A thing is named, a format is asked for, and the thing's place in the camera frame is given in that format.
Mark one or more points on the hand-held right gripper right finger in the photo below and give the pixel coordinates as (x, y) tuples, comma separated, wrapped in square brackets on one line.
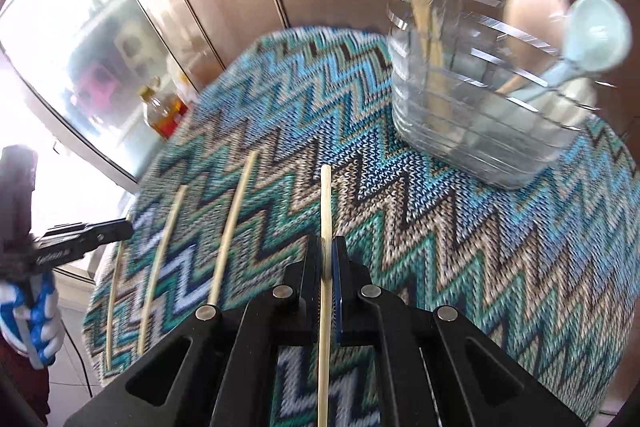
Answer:
[(339, 297)]

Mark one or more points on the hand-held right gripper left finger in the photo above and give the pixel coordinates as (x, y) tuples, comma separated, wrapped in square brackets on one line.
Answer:
[(314, 277)]

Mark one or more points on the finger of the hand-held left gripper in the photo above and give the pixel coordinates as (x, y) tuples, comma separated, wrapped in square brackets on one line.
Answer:
[(105, 232)]

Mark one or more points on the pale pink ceramic spoon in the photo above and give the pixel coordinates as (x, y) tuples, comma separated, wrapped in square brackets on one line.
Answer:
[(535, 7)]

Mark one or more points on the light blue ceramic spoon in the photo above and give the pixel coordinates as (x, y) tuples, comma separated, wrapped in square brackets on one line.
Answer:
[(595, 32)]

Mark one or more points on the person's left hand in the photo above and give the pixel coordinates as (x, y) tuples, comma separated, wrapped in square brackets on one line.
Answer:
[(35, 317)]

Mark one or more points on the zigzag knitted cloth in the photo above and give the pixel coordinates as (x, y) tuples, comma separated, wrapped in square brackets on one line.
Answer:
[(400, 232)]

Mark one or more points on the amber oil bottle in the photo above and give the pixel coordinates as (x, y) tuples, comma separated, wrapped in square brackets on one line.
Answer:
[(160, 114)]

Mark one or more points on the pink stool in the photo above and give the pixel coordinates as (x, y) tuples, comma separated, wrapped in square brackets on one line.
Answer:
[(95, 82)]

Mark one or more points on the dark red clothing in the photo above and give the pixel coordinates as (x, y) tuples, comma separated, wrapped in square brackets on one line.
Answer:
[(20, 382)]

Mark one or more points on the glass sliding door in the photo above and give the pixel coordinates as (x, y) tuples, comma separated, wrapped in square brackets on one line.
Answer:
[(75, 32)]

